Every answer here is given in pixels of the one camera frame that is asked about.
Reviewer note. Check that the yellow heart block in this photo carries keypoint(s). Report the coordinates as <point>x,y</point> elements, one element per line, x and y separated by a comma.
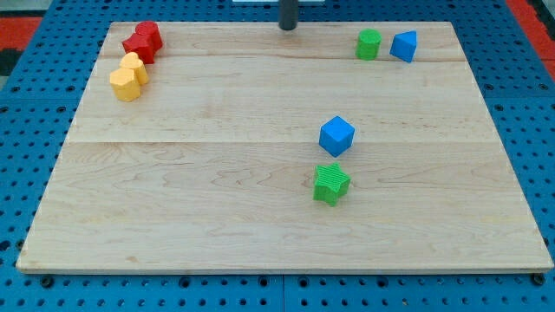
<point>132,61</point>

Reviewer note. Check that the blue triangular prism block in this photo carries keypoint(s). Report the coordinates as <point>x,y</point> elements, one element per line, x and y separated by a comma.
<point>404,45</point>

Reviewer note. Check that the red star block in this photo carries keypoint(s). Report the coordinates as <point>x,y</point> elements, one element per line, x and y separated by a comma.
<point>142,46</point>

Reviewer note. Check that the blue cube block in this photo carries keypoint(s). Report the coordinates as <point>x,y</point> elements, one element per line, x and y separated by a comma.
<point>336,136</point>

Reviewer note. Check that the red cylinder block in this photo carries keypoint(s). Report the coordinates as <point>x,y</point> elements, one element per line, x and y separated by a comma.
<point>150,31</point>

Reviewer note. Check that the green cylinder block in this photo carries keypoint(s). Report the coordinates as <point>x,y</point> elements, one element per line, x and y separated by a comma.
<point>368,44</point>

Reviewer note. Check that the yellow hexagon block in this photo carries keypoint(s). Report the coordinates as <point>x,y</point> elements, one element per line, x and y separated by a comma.
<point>125,84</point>

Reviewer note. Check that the green star block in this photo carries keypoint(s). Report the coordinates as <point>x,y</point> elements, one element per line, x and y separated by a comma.
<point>330,183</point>

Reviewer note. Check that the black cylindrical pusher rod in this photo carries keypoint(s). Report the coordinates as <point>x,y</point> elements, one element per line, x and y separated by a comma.
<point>288,14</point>

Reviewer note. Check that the wooden board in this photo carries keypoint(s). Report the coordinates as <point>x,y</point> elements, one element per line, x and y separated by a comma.
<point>211,170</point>

